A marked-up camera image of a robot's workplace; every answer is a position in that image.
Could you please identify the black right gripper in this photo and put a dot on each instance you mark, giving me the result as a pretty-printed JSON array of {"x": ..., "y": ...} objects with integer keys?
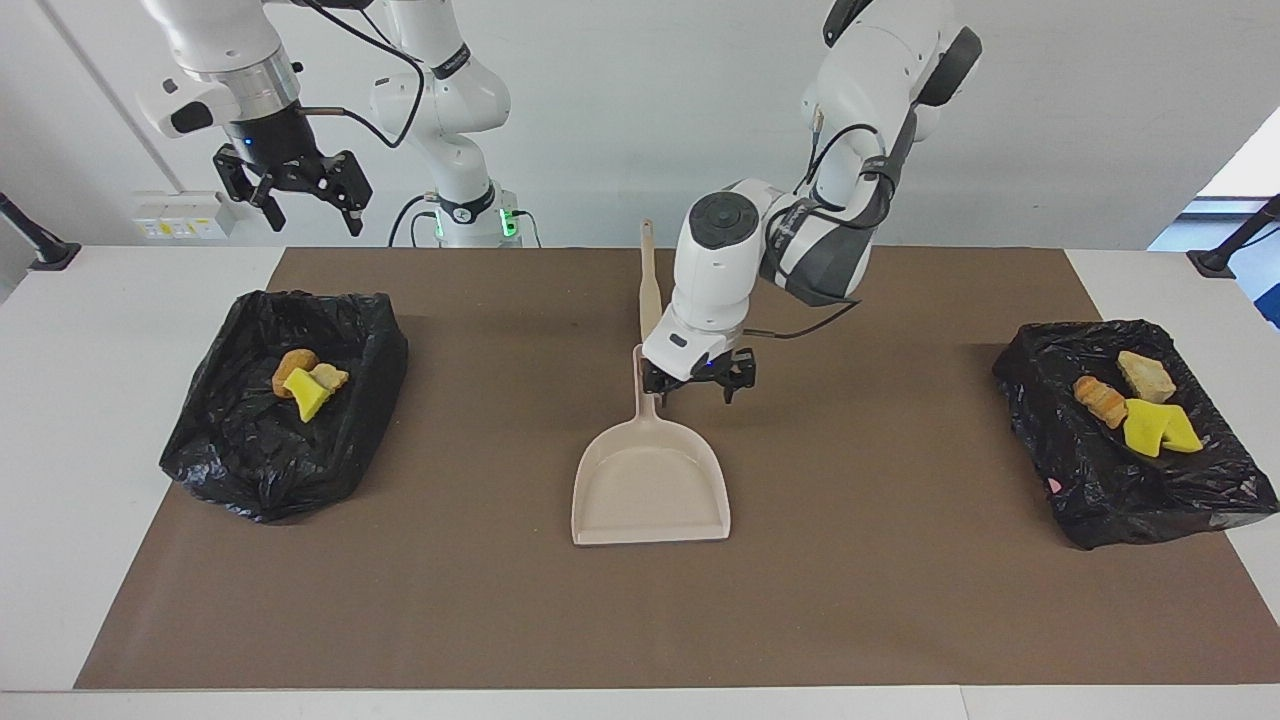
[{"x": 280, "y": 155}]

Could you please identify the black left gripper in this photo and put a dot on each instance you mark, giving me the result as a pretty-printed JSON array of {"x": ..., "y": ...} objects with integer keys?
[{"x": 700, "y": 375}]

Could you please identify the beige brush black bristles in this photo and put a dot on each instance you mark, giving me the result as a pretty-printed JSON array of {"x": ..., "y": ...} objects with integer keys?
[{"x": 650, "y": 285}]

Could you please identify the beige plastic dustpan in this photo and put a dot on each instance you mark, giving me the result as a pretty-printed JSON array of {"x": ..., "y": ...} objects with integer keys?
[{"x": 650, "y": 490}]

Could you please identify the brown bread roll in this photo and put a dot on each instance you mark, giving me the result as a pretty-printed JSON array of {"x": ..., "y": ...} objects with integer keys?
[{"x": 293, "y": 366}]

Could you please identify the small yellow green sponge wedge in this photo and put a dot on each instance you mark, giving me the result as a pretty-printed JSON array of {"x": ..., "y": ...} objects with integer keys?
[{"x": 306, "y": 393}]

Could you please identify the ridged croissant piece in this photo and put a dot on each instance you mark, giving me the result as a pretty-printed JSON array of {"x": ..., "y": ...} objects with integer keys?
[{"x": 1100, "y": 400}]

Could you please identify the thick yellow sponge chunk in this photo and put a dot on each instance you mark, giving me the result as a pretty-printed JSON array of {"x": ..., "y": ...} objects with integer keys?
[{"x": 1143, "y": 428}]

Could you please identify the tan bread chunk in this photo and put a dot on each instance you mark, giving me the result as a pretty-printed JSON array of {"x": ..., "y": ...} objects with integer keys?
[{"x": 1146, "y": 376}]

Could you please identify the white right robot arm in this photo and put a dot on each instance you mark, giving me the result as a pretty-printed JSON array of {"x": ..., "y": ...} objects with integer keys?
[{"x": 440, "y": 100}]

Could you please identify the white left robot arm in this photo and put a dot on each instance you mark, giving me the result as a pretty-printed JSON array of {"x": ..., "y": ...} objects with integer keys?
[{"x": 715, "y": 270}]

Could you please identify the black bag lined bin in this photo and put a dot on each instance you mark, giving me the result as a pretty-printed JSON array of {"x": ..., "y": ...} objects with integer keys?
[{"x": 230, "y": 460}]

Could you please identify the black bag bin pink tag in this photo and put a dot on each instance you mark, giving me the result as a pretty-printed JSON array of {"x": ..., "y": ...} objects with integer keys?
[{"x": 1120, "y": 480}]

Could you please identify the brown table mat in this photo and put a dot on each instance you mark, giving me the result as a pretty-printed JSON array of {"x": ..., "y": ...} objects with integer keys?
[{"x": 700, "y": 620}]

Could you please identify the white wall outlet box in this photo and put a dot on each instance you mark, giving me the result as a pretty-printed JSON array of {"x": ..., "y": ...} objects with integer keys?
[{"x": 170, "y": 215}]

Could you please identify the black camera stand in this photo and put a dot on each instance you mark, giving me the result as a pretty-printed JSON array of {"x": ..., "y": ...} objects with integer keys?
[
  {"x": 55, "y": 255},
  {"x": 1215, "y": 265}
]

